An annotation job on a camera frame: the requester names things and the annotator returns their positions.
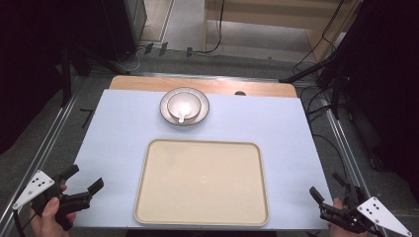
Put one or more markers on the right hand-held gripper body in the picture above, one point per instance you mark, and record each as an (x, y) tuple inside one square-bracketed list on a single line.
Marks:
[(375, 212)]

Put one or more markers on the aluminium frame rail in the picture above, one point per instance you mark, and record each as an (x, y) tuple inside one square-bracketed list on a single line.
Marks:
[(42, 154), (346, 154)]

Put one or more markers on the beige plastic tray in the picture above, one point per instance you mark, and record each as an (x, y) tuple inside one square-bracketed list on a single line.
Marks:
[(201, 184)]

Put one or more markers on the dark cabinet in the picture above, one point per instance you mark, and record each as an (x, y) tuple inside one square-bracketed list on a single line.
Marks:
[(128, 23)]

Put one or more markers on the person's left hand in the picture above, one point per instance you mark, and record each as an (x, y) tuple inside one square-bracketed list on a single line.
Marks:
[(47, 220)]

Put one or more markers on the white ceramic bowl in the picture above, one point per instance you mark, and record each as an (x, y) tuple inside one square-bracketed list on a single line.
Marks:
[(191, 100)]

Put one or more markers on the light wooden furniture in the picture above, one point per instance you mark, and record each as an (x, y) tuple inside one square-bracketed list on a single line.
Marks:
[(263, 15)]

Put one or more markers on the white plate with dark rim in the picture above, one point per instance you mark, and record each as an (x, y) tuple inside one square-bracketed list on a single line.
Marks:
[(201, 110)]

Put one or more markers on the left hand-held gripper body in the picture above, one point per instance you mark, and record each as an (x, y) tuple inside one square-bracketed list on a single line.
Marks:
[(34, 187)]

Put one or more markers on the black upright stand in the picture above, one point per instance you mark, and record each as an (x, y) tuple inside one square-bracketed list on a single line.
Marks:
[(66, 79)]

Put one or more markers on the black plug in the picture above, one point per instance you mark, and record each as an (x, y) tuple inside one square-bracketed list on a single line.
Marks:
[(163, 48), (148, 48), (189, 51)]

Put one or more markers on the black stand leg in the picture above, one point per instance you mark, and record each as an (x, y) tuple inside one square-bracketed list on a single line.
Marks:
[(306, 71)]

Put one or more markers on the pale blue table mat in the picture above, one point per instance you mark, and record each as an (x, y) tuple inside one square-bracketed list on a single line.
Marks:
[(118, 131)]

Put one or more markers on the white ceramic spoon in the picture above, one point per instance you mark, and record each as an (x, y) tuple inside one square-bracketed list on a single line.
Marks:
[(183, 113)]

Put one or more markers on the person's right hand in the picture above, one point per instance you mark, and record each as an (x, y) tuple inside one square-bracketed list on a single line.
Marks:
[(339, 230)]

